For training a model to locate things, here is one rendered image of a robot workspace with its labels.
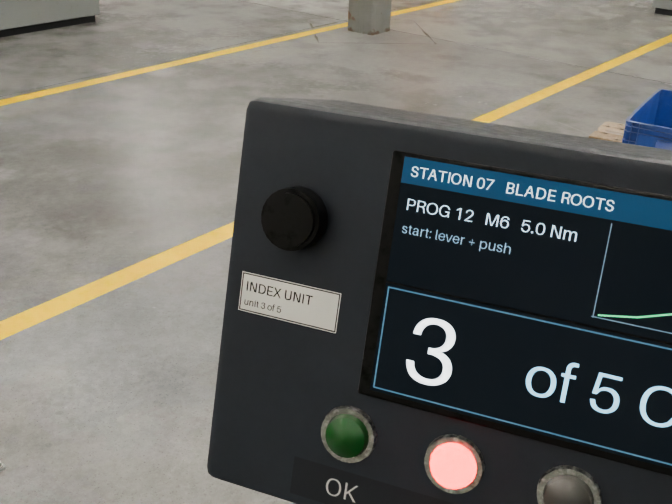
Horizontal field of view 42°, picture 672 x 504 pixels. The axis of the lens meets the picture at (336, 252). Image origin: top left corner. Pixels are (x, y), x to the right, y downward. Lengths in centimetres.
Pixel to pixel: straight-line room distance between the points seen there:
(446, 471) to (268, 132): 17
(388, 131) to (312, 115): 4
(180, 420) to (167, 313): 55
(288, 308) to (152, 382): 203
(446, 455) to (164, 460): 180
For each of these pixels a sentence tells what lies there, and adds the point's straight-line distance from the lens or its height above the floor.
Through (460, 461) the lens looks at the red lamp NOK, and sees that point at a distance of 39.
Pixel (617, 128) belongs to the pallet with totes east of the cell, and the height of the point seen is 15.
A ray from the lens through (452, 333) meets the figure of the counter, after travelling 38.
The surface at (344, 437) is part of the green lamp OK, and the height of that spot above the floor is 112.
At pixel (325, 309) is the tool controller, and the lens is 40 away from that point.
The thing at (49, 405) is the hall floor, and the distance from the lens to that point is 240.
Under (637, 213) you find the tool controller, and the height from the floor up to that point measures 124.
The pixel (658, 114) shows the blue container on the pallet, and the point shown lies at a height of 25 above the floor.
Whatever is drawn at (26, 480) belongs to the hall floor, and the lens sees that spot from 218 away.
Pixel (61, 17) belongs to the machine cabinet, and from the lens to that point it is 671.
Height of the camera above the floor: 137
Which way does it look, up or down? 26 degrees down
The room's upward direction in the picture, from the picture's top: 2 degrees clockwise
